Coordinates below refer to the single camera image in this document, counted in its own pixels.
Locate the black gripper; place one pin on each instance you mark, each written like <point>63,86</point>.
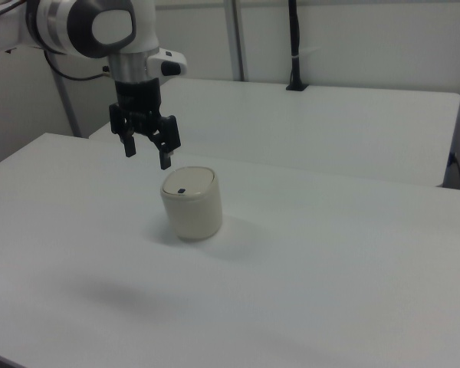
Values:
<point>138,96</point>

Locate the cream trash bin lid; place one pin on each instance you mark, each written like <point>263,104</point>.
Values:
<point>189,181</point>

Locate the cream round trash bin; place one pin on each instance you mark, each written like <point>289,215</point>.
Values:
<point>195,214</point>

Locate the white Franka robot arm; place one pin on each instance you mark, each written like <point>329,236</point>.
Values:
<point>80,23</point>

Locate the white side table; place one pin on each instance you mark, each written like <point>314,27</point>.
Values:
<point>310,126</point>

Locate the black clamped pole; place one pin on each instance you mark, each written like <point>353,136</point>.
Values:
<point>294,38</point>

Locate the aluminium frame post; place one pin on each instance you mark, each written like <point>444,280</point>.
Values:
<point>235,38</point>
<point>63,96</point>

